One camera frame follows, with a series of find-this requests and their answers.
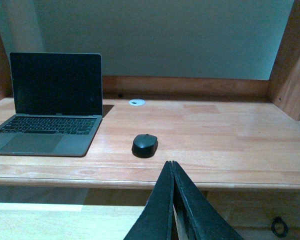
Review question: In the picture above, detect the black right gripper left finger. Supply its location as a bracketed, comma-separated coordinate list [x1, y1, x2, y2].
[124, 161, 174, 240]

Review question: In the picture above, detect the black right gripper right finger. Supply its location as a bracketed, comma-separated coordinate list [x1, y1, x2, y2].
[172, 161, 243, 240]

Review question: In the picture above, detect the black wireless mouse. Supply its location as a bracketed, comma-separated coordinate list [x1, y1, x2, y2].
[131, 134, 159, 158]

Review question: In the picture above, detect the wooden desk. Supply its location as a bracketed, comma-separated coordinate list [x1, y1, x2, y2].
[0, 0, 300, 240]

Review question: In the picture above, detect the wooden pull-out keyboard tray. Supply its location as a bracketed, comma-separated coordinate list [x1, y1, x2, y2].
[0, 203, 144, 240]

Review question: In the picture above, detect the grey open laptop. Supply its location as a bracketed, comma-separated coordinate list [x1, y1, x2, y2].
[0, 52, 103, 157]

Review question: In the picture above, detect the black drawer ring handle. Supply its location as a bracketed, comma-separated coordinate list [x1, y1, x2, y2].
[271, 216, 289, 238]

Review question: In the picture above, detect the white cable grommet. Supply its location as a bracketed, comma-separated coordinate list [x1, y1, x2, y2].
[128, 98, 146, 106]

